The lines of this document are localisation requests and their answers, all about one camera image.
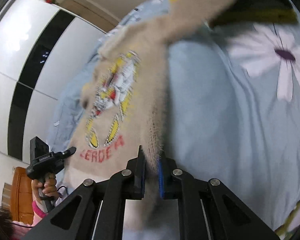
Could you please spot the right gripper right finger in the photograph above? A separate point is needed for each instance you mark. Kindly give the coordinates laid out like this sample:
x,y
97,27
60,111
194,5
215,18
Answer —
x,y
168,185

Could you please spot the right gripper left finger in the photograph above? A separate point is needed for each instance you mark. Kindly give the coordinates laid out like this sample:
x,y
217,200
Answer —
x,y
136,181

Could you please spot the beige fluffy cartoon sweater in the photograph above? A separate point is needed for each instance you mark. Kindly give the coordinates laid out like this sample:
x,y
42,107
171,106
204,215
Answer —
x,y
125,102

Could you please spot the pink sleeve forearm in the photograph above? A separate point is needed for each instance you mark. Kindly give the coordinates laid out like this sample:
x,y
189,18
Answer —
x,y
39,214

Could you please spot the person's left hand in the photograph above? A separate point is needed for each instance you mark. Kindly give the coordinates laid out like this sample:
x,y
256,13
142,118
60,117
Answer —
x,y
48,188

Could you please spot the wooden nightstand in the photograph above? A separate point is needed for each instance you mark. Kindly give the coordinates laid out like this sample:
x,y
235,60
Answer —
x,y
17,197

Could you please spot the blue floral duvet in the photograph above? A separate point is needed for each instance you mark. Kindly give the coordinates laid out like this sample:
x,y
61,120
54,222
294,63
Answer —
x,y
234,114

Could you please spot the white black wardrobe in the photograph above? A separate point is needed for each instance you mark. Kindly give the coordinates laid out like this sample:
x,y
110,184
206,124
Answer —
x,y
42,47

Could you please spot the dark green yellow folded garment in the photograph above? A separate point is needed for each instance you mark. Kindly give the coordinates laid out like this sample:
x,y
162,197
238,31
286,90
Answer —
x,y
260,11

